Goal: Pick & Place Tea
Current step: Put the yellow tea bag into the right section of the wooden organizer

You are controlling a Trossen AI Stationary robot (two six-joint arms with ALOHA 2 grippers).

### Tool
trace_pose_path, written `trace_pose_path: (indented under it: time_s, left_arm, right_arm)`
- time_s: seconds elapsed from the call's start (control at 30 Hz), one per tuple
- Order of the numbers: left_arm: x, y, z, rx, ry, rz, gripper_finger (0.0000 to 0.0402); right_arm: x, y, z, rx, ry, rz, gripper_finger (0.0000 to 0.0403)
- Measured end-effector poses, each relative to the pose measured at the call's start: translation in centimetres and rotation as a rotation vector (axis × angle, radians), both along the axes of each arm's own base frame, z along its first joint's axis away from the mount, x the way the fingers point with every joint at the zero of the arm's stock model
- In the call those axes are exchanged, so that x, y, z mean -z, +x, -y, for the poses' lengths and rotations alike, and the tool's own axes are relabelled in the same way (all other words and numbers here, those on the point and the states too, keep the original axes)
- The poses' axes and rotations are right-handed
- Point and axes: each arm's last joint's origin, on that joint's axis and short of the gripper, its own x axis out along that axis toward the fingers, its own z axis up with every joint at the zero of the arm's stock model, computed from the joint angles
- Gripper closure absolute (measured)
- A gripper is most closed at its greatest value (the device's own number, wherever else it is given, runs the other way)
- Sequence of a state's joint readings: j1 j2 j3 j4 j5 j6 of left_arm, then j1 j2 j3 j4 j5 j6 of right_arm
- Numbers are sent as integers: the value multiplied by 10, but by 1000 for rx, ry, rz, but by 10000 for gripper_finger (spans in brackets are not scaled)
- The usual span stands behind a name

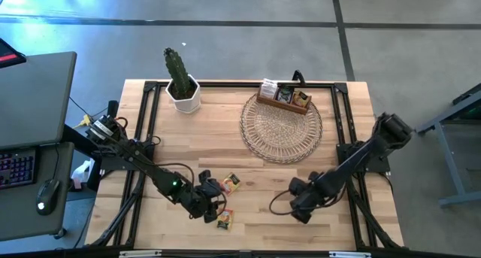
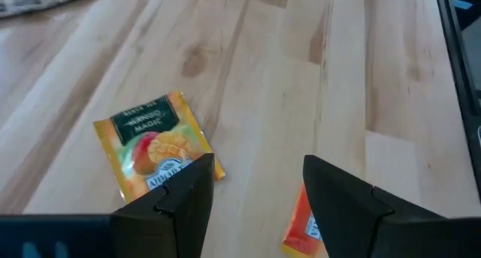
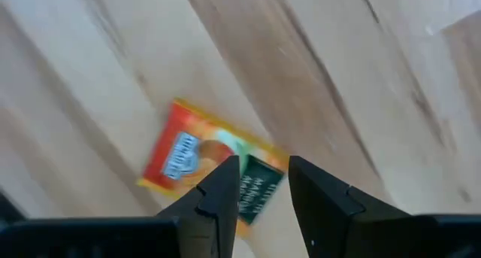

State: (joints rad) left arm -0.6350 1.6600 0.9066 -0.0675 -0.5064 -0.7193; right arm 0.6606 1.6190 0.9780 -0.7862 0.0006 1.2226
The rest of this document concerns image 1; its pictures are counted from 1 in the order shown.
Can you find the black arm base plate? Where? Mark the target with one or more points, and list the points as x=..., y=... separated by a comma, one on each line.
x=379, y=164
x=109, y=164

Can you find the dark keyboard desk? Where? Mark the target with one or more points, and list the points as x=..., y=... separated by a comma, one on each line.
x=22, y=213

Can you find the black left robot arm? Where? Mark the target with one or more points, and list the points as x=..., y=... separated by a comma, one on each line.
x=146, y=164

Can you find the grey metal table frame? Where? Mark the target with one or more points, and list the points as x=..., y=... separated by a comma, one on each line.
x=447, y=156

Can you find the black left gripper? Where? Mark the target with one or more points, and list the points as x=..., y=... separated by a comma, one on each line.
x=201, y=201

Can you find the black aluminium rig frame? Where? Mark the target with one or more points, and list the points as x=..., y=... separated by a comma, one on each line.
x=225, y=84

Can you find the round woven straw mat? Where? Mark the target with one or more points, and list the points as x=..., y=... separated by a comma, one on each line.
x=278, y=137

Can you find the grey raised desk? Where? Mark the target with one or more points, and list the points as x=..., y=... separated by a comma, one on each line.
x=34, y=100

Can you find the white frame bracket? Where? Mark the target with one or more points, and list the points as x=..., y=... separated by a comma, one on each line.
x=349, y=254
x=141, y=253

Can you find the yellow plug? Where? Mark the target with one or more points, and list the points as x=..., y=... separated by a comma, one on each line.
x=85, y=120

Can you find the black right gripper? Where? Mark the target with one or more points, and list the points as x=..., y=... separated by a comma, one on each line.
x=308, y=198

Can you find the black computer keyboard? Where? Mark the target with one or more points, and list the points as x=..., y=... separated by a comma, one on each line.
x=17, y=167

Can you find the tall green cactus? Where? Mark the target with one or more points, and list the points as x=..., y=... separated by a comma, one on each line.
x=176, y=68

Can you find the white hexagonal plant pot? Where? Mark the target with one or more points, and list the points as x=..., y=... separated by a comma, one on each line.
x=188, y=105

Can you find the black computer mouse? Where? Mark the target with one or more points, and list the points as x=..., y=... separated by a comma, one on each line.
x=47, y=196

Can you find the wooden tea organizer box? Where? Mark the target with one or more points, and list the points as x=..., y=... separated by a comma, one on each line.
x=280, y=104

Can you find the black table clamp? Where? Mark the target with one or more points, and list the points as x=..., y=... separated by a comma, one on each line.
x=298, y=77

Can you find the yellow red tea packet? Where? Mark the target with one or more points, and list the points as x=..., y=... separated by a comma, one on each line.
x=301, y=99
x=230, y=183
x=225, y=219

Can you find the red black device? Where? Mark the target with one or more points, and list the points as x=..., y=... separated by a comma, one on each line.
x=9, y=56

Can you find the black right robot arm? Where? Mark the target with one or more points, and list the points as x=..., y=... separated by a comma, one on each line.
x=357, y=160

